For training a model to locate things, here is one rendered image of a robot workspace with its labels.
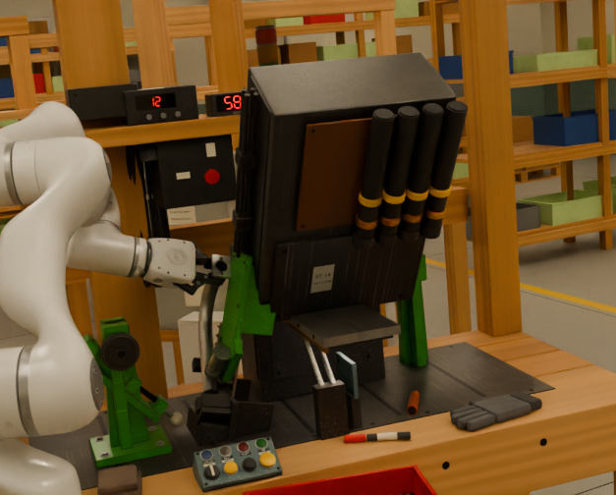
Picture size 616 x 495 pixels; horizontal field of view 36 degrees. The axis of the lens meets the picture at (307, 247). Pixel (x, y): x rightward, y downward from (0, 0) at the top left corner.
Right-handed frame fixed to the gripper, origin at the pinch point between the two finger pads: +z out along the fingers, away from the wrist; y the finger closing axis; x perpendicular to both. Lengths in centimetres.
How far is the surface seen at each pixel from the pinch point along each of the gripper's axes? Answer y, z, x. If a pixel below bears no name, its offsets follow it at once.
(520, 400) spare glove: -30, 60, -16
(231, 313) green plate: -10.5, 3.0, -0.8
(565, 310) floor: 185, 318, 227
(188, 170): 23.8, -6.6, -3.2
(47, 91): 678, 54, 639
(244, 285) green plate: -9.1, 2.5, -9.5
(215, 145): 28.4, -1.7, -7.9
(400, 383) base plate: -15, 48, 10
